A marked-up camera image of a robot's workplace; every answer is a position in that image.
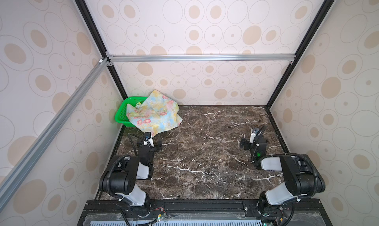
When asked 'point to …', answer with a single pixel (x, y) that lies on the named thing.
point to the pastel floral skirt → (156, 112)
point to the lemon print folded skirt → (138, 105)
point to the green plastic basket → (121, 116)
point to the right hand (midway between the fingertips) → (257, 138)
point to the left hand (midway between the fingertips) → (154, 134)
